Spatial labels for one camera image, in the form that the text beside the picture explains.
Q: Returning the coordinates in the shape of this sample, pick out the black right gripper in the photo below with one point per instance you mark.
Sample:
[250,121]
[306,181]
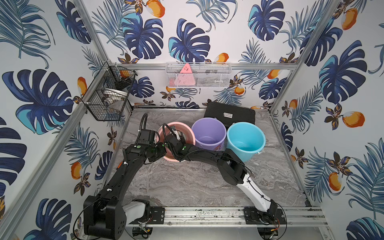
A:
[182,141]

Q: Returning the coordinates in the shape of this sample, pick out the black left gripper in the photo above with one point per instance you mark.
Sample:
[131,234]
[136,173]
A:
[159,149]

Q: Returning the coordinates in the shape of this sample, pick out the pink plastic bucket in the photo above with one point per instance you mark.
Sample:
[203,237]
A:
[174,127]

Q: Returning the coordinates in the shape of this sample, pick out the purple plastic bucket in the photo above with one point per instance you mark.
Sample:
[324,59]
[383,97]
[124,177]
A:
[210,134]

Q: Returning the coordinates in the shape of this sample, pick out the turquoise plastic bucket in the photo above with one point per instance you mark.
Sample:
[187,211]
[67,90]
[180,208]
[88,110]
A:
[245,140]

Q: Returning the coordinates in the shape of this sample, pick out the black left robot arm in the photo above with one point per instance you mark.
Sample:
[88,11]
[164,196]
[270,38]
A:
[104,214]

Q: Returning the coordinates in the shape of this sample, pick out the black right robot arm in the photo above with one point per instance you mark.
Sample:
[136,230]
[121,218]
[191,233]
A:
[232,169]

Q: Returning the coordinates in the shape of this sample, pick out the black plastic tool case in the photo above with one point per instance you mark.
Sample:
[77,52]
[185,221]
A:
[229,115]

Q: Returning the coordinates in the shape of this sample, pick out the pink triangular object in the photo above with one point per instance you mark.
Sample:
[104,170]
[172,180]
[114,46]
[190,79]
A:
[186,77]

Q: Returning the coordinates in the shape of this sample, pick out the black wire basket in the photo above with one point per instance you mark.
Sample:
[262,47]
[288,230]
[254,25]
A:
[109,92]

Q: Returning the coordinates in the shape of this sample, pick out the aluminium front rail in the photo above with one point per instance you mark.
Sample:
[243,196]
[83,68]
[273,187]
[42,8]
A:
[234,217]

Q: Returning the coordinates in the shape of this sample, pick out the white wire shelf basket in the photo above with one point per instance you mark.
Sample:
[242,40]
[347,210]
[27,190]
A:
[207,75]

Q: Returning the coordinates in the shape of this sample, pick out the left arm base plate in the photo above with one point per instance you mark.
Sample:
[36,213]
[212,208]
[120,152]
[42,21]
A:
[151,216]

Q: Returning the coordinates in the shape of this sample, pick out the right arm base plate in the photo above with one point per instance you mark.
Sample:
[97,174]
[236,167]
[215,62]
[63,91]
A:
[256,217]

